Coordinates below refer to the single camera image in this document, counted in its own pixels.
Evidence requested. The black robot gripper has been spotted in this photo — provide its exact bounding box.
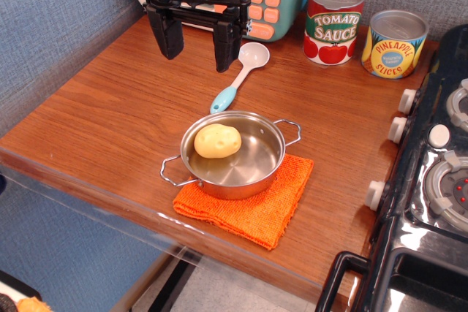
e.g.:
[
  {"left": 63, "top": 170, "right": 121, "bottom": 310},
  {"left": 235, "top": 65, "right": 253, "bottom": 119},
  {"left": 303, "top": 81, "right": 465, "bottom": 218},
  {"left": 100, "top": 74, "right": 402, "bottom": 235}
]
[{"left": 146, "top": 0, "right": 252, "bottom": 72}]

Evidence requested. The white spoon with teal handle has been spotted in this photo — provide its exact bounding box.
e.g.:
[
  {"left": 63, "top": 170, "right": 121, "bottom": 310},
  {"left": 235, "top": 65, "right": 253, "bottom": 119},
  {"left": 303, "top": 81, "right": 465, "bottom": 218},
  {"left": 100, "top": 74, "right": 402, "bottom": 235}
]
[{"left": 210, "top": 42, "right": 271, "bottom": 114}]

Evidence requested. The yellow toy potato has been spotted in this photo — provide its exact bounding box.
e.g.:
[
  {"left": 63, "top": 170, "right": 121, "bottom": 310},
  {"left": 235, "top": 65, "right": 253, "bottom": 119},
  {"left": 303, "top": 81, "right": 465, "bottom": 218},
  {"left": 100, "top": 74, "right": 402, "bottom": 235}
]
[{"left": 194, "top": 123, "right": 242, "bottom": 159}]

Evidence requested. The stainless steel pot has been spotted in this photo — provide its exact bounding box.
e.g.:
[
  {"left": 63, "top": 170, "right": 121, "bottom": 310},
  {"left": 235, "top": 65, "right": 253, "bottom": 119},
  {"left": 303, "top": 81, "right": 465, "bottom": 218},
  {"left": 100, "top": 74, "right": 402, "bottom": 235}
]
[{"left": 160, "top": 111, "right": 302, "bottom": 200}]

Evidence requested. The tomato sauce can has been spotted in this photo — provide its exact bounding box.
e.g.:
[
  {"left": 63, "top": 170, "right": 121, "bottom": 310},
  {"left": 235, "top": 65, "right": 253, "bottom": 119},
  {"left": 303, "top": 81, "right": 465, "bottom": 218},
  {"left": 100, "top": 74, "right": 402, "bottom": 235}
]
[{"left": 303, "top": 0, "right": 365, "bottom": 66}]

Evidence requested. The pineapple slices can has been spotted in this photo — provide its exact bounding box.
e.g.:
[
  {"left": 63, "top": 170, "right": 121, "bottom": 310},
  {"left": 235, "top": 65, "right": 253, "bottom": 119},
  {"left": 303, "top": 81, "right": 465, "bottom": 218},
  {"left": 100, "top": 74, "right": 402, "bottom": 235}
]
[{"left": 361, "top": 9, "right": 429, "bottom": 80}]

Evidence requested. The clear acrylic edge guard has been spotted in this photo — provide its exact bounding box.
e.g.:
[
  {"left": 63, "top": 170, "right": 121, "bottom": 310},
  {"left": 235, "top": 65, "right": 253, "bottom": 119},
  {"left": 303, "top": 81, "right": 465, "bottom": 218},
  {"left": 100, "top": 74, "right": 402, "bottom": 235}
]
[{"left": 1, "top": 148, "right": 203, "bottom": 266}]

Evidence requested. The orange knitted cloth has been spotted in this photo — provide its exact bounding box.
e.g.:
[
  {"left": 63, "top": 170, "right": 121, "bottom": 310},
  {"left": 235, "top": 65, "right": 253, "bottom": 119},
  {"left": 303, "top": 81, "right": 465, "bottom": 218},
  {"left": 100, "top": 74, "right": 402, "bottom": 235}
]
[{"left": 173, "top": 154, "right": 314, "bottom": 251}]

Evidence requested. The black toy stove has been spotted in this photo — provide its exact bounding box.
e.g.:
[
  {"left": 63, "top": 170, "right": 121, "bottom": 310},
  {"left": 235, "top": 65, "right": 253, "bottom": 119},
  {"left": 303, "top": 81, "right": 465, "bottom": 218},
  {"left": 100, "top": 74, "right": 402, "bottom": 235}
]
[{"left": 316, "top": 25, "right": 467, "bottom": 311}]

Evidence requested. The orange fuzzy object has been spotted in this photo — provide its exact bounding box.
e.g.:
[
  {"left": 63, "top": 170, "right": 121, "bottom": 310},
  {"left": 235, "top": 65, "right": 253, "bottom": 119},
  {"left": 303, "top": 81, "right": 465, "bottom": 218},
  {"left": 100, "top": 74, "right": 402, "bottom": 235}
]
[{"left": 16, "top": 297, "right": 52, "bottom": 312}]

